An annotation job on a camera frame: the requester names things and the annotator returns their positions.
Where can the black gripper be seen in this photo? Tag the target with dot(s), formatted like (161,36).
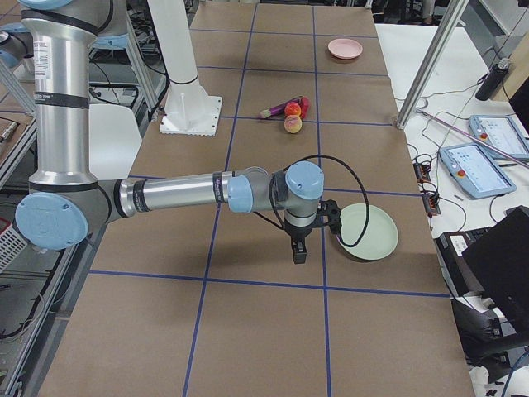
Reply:
(298,232)

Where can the yellow red peach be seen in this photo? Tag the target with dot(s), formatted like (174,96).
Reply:
(293,124)

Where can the red orange peach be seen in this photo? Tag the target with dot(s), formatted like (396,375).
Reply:
(292,109)

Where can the purple eggplant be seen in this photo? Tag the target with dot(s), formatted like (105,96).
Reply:
(278,109)

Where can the red chili pepper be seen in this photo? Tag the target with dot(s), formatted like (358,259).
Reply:
(304,105)

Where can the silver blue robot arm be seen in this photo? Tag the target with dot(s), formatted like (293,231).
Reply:
(66,201)

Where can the green plate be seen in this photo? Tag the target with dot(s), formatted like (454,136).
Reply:
(380,238)

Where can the reacher grabber stick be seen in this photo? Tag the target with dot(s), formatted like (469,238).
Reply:
(495,153)

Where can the near teach pendant tablet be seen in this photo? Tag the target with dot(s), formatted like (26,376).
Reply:
(475,171)

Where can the teach pendant tablet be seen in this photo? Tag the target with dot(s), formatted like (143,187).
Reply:
(475,171)
(500,132)

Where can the black computer case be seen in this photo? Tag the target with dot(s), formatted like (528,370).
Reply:
(492,261)

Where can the pink plate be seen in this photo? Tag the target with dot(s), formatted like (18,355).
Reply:
(345,48)

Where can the far teach pendant tablet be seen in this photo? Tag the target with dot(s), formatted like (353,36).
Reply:
(500,132)

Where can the black water bottle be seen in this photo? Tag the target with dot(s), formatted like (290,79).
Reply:
(493,79)

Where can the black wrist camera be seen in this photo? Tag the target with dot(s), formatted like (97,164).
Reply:
(331,216)

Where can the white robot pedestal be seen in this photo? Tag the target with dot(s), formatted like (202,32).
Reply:
(188,109)

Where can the aluminium frame post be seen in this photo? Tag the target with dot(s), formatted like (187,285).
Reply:
(438,44)

